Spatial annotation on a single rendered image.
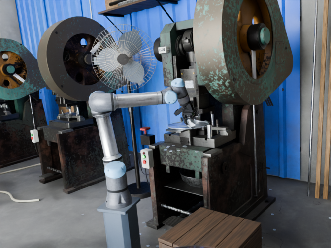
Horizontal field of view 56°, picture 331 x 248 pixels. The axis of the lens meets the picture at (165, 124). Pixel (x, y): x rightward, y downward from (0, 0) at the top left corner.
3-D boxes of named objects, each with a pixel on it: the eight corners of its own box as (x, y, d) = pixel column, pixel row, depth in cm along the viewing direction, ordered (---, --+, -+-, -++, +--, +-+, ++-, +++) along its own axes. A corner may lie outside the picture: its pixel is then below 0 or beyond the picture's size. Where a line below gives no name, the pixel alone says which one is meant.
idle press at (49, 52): (69, 203, 294) (40, 12, 262) (25, 183, 361) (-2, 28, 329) (175, 159, 402) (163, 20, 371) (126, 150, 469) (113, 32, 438)
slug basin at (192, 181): (209, 195, 212) (208, 181, 210) (171, 185, 235) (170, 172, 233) (233, 179, 237) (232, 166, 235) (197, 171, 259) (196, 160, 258)
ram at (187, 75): (195, 110, 211) (193, 66, 206) (178, 109, 221) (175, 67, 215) (209, 106, 224) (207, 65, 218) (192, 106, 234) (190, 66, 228)
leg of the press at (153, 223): (157, 230, 232) (146, 111, 215) (146, 226, 239) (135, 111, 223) (221, 188, 299) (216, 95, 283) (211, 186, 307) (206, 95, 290)
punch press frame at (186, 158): (209, 222, 206) (196, 12, 182) (161, 206, 234) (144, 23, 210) (260, 183, 264) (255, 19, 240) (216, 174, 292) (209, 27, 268)
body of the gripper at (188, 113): (193, 121, 193) (188, 105, 188) (182, 120, 199) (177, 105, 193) (199, 114, 198) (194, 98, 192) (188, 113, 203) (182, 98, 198)
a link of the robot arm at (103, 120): (107, 184, 181) (85, 93, 170) (107, 176, 196) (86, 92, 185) (127, 179, 183) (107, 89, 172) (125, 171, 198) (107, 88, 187)
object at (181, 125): (170, 131, 202) (170, 130, 202) (165, 123, 231) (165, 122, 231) (213, 127, 205) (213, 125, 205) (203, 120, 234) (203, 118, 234)
